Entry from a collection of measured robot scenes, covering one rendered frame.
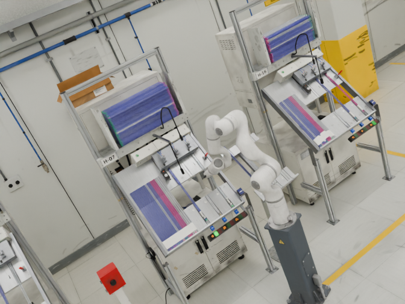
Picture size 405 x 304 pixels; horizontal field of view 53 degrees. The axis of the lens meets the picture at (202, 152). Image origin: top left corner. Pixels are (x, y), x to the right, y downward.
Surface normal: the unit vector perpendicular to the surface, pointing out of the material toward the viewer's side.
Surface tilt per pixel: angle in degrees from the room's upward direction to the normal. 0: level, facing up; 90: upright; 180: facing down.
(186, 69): 90
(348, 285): 0
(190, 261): 90
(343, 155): 90
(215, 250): 90
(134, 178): 45
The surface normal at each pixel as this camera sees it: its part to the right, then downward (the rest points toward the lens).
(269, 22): 0.48, 0.21
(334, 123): 0.08, -0.46
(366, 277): -0.35, -0.85
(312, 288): 0.72, 0.03
